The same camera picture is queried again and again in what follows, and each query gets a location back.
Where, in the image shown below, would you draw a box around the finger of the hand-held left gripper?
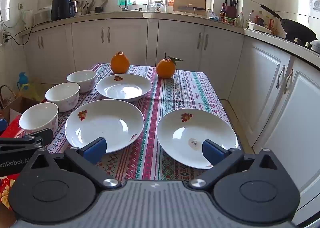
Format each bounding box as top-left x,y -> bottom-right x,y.
0,128 -> 54,152

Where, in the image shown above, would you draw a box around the brown cardboard box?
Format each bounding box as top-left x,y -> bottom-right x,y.
0,96 -> 42,131

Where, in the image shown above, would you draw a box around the black power cable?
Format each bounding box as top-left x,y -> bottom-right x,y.
5,21 -> 54,46

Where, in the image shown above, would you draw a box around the gas stove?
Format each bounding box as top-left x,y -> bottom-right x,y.
284,34 -> 320,55

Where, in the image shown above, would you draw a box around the red knife block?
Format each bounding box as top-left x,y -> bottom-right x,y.
224,0 -> 238,19

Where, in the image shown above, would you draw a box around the white bowl pink floral print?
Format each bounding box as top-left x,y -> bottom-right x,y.
45,82 -> 80,112
67,70 -> 97,93
19,102 -> 59,135

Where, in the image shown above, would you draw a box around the black wok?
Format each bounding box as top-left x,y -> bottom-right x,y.
260,4 -> 318,42

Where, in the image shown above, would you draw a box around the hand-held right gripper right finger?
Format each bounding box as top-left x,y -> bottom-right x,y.
188,139 -> 284,190

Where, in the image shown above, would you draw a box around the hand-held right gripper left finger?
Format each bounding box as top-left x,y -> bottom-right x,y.
25,137 -> 122,190

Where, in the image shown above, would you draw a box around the orange with leafy stem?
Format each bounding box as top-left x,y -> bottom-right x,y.
156,52 -> 184,79

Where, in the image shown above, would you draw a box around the blue thermos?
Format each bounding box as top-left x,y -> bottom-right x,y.
17,72 -> 30,91

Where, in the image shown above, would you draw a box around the utensil holder with utensils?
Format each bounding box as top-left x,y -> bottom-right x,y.
74,0 -> 98,17

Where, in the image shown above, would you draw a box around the wicker basket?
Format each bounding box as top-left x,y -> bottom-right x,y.
0,85 -> 17,111

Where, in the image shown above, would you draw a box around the patterned red green tablecloth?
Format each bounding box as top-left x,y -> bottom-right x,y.
41,63 -> 242,181

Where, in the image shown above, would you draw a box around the wooden cutting board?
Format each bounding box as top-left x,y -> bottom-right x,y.
173,0 -> 206,14

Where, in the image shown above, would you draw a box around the white plastic container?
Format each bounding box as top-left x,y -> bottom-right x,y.
247,21 -> 273,34

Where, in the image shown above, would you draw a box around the white floral plate with stain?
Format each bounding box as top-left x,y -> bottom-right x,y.
156,109 -> 238,170

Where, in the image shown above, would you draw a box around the red box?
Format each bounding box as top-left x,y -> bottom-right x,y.
0,115 -> 28,141

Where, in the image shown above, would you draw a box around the dark blue air fryer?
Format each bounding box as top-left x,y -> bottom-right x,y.
51,0 -> 75,21

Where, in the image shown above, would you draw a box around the knobbed orange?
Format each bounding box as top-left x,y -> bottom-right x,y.
110,52 -> 130,74

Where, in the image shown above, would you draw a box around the beige kitchen countertop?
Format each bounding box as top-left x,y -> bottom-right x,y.
20,9 -> 320,69

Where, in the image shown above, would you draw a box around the white kitchen cabinets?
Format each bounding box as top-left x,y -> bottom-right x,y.
21,17 -> 320,226

